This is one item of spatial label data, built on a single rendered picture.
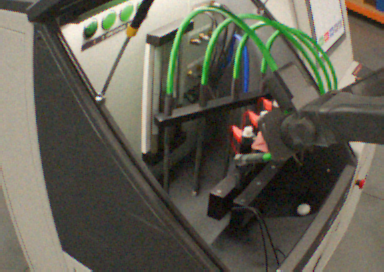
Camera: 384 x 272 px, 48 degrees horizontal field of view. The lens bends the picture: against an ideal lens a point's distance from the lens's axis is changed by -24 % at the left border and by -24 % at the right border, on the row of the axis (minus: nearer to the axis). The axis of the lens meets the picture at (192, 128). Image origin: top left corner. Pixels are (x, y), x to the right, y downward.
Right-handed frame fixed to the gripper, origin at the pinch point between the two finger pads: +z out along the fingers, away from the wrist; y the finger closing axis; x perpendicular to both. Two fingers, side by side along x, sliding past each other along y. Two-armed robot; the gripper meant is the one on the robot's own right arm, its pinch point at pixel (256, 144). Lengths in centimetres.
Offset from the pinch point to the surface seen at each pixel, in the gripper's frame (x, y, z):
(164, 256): 31.2, -11.7, 0.2
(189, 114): -0.6, 12.2, 17.6
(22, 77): 41, 34, 9
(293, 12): -36.2, 26.9, 0.0
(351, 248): -104, -84, 76
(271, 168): -13.4, -8.0, 13.7
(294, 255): 3.9, -28.2, -2.8
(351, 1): -472, 86, 221
